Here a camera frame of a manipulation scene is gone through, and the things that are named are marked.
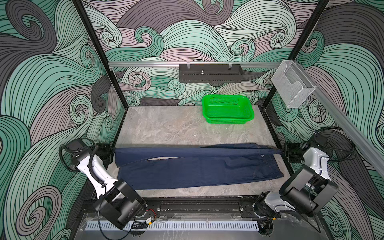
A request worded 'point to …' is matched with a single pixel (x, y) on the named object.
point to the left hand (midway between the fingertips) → (114, 144)
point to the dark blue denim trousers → (146, 168)
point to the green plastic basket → (227, 109)
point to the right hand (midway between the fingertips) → (283, 147)
